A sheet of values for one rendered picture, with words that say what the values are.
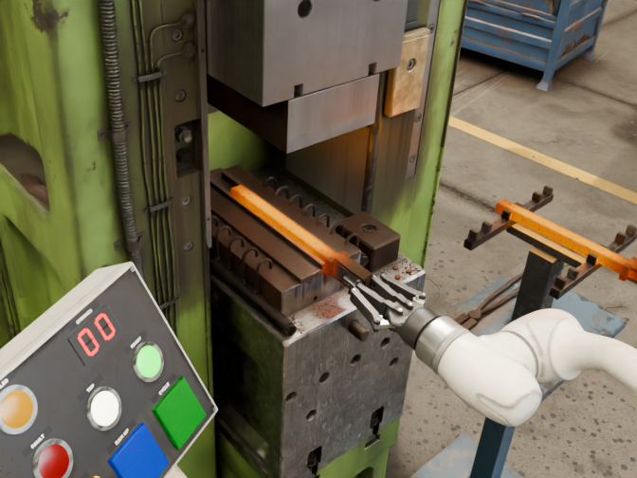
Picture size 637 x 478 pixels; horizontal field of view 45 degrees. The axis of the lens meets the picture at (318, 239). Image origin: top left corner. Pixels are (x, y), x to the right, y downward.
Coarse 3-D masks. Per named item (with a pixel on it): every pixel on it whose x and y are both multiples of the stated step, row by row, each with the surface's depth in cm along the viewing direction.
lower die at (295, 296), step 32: (224, 192) 165; (256, 192) 167; (224, 224) 158; (256, 224) 157; (320, 224) 158; (224, 256) 154; (288, 256) 149; (352, 256) 150; (288, 288) 142; (320, 288) 149
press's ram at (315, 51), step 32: (224, 0) 114; (256, 0) 108; (288, 0) 110; (320, 0) 114; (352, 0) 118; (384, 0) 122; (224, 32) 117; (256, 32) 111; (288, 32) 113; (320, 32) 117; (352, 32) 121; (384, 32) 126; (224, 64) 120; (256, 64) 114; (288, 64) 116; (320, 64) 120; (352, 64) 125; (384, 64) 130; (256, 96) 116; (288, 96) 119
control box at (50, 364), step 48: (96, 288) 105; (144, 288) 111; (48, 336) 97; (96, 336) 102; (144, 336) 110; (0, 384) 90; (48, 384) 95; (96, 384) 101; (144, 384) 108; (192, 384) 116; (0, 432) 89; (48, 432) 94; (96, 432) 100; (192, 432) 114
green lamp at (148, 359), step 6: (144, 348) 109; (150, 348) 110; (138, 354) 108; (144, 354) 108; (150, 354) 109; (156, 354) 110; (138, 360) 108; (144, 360) 108; (150, 360) 109; (156, 360) 110; (138, 366) 107; (144, 366) 108; (150, 366) 109; (156, 366) 110; (144, 372) 108; (150, 372) 109; (156, 372) 110
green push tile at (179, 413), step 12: (180, 384) 113; (168, 396) 110; (180, 396) 112; (192, 396) 114; (156, 408) 108; (168, 408) 110; (180, 408) 112; (192, 408) 114; (168, 420) 110; (180, 420) 111; (192, 420) 113; (168, 432) 110; (180, 432) 111; (180, 444) 111
